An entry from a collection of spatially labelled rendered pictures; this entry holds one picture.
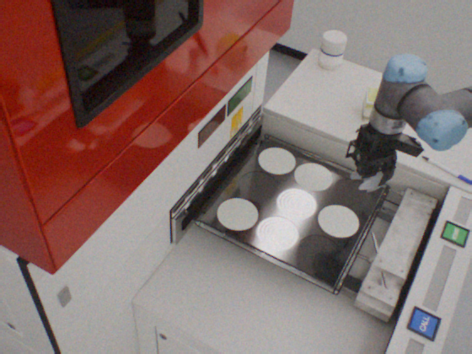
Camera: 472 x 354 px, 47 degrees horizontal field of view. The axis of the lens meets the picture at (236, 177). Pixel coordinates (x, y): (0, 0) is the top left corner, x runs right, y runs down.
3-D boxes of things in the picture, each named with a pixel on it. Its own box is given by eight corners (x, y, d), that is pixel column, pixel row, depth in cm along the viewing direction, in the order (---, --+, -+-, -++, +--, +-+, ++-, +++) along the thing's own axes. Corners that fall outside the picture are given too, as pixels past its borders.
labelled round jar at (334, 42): (313, 65, 164) (319, 38, 157) (323, 54, 168) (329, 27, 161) (335, 72, 162) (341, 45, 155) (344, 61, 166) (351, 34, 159)
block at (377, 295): (356, 297, 119) (360, 289, 117) (362, 285, 122) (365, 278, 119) (391, 313, 117) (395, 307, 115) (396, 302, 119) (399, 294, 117)
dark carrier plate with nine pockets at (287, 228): (201, 222, 129) (201, 220, 129) (266, 139, 150) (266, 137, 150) (333, 287, 119) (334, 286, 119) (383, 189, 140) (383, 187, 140)
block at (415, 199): (400, 202, 139) (404, 195, 137) (404, 194, 141) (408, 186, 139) (431, 215, 137) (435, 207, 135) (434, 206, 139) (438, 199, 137)
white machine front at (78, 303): (61, 369, 110) (15, 259, 81) (249, 140, 160) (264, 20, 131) (73, 378, 109) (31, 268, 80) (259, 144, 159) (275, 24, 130)
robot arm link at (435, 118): (492, 111, 93) (453, 75, 100) (440, 127, 90) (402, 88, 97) (476, 143, 99) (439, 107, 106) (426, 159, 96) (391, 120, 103)
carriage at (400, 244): (352, 306, 121) (356, 299, 119) (401, 201, 144) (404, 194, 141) (386, 323, 119) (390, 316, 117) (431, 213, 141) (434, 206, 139)
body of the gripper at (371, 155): (343, 158, 120) (356, 117, 112) (375, 149, 123) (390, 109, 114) (362, 182, 116) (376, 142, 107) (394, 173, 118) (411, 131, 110)
